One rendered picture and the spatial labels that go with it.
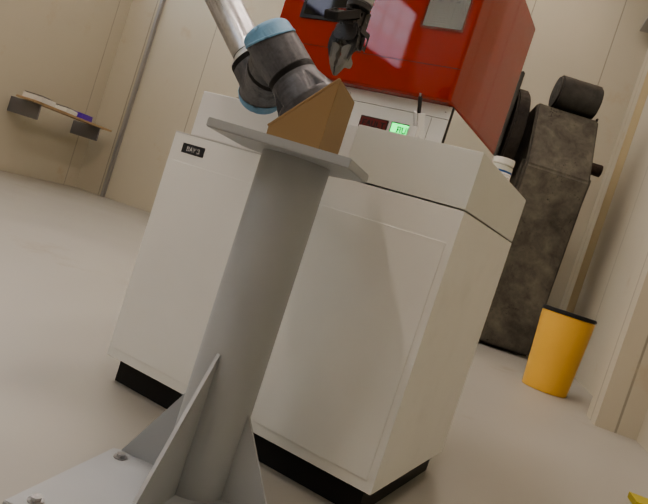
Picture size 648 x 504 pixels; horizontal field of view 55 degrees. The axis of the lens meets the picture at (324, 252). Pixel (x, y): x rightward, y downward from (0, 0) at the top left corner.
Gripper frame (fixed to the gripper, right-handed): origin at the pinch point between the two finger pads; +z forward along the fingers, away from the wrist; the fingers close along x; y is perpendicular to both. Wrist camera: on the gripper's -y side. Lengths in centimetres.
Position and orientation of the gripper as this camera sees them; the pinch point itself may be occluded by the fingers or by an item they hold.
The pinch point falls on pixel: (334, 69)
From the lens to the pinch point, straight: 183.7
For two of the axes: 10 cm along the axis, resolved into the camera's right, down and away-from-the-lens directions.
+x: -8.4, -2.9, 4.6
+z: -3.1, 9.5, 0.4
